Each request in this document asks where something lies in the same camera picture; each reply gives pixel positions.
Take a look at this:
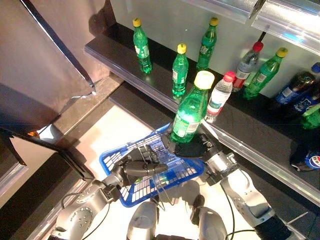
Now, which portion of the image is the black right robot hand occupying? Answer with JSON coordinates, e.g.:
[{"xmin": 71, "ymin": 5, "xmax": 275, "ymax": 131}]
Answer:
[{"xmin": 161, "ymin": 132, "xmax": 222, "ymax": 164}]

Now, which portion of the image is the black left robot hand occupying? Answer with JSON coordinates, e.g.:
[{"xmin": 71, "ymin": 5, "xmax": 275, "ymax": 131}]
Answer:
[{"xmin": 109, "ymin": 144, "xmax": 169, "ymax": 187}]

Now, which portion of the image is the blue plastic shopping basket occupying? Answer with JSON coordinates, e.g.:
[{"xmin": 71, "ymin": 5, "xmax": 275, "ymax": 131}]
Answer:
[{"xmin": 99, "ymin": 122, "xmax": 205, "ymax": 208}]

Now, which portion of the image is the water bottle teal label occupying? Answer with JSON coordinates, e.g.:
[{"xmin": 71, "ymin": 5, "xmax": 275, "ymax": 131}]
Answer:
[{"xmin": 204, "ymin": 71, "xmax": 237, "ymax": 123}]

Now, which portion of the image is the silver left robot leg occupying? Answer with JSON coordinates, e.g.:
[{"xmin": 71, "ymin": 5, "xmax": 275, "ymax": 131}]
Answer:
[{"xmin": 126, "ymin": 198, "xmax": 161, "ymax": 240}]

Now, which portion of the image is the silver robot leg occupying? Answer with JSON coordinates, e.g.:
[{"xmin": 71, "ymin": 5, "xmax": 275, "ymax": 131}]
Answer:
[
  {"xmin": 189, "ymin": 193, "xmax": 228, "ymax": 240},
  {"xmin": 126, "ymin": 198, "xmax": 161, "ymax": 240}
]

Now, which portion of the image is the silver right robot leg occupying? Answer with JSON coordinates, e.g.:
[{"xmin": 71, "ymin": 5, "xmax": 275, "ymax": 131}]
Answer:
[{"xmin": 189, "ymin": 193, "xmax": 228, "ymax": 240}]

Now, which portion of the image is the dark wooden cabinet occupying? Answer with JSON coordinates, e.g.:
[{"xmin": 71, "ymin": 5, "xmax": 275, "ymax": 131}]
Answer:
[{"xmin": 0, "ymin": 126, "xmax": 95, "ymax": 181}]

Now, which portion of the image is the water bottle red label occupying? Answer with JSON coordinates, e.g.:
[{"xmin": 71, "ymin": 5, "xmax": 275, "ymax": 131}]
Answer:
[{"xmin": 232, "ymin": 41, "xmax": 265, "ymax": 93}]

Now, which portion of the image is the dark cola bottle blue cap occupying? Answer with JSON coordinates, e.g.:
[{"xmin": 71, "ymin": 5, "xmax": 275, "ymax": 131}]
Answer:
[
  {"xmin": 289, "ymin": 147, "xmax": 320, "ymax": 172},
  {"xmin": 274, "ymin": 62, "xmax": 320, "ymax": 106},
  {"xmin": 287, "ymin": 82, "xmax": 320, "ymax": 118}
]

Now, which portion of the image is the silver metal edge strip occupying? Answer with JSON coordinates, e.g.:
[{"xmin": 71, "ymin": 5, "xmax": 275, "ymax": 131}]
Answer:
[{"xmin": 21, "ymin": 0, "xmax": 97, "ymax": 96}]

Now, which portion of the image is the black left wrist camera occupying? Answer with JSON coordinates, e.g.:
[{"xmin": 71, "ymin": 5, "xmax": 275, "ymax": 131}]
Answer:
[{"xmin": 103, "ymin": 183, "xmax": 122, "ymax": 202}]

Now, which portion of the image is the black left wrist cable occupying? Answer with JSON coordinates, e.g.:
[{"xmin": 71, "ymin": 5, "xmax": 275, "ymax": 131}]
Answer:
[{"xmin": 61, "ymin": 191, "xmax": 112, "ymax": 237}]

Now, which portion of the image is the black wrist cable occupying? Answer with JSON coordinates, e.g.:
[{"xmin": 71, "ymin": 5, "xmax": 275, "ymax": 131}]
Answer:
[
  {"xmin": 219, "ymin": 183, "xmax": 256, "ymax": 240},
  {"xmin": 61, "ymin": 191, "xmax": 112, "ymax": 237}
]

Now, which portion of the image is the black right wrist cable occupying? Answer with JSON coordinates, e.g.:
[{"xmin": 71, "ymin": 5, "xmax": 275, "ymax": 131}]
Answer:
[{"xmin": 219, "ymin": 183, "xmax": 256, "ymax": 240}]

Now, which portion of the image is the black upright shelf post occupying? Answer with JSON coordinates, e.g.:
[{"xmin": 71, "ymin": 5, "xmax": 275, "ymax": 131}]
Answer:
[{"xmin": 256, "ymin": 29, "xmax": 268, "ymax": 45}]

